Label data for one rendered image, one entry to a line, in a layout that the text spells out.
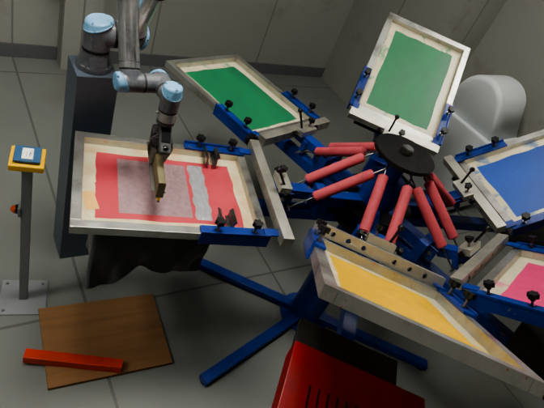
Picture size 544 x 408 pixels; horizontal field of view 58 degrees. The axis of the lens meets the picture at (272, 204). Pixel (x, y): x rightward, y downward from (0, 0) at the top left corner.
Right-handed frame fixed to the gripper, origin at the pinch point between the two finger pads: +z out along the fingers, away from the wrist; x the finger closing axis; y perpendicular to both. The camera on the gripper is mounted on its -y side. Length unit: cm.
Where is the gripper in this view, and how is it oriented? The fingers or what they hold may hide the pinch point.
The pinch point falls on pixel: (156, 162)
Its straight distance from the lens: 207.4
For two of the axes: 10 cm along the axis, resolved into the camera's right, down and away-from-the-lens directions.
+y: -2.4, -6.9, 6.8
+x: -9.1, -0.8, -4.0
